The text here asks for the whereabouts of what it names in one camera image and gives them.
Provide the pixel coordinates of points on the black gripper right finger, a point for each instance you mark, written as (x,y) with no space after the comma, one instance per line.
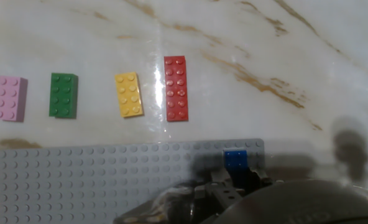
(258,177)

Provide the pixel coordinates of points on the red long Lego brick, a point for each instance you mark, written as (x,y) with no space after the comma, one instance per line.
(176,88)

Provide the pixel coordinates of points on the green Lego brick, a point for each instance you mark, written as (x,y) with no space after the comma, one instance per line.
(63,95)

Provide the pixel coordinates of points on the yellow Lego brick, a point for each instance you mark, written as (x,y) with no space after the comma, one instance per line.
(128,94)

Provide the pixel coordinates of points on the white marble pattern board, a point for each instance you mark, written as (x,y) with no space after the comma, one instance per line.
(264,46)

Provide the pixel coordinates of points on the blue long Lego brick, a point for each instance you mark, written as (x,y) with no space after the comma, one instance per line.
(237,163)

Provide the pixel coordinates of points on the grey Lego baseplate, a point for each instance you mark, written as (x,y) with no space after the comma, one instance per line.
(78,180)

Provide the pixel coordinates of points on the light pink Lego brick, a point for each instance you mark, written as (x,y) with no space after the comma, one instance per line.
(10,98)

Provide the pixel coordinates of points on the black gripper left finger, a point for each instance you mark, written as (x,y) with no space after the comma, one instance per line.
(222,193)

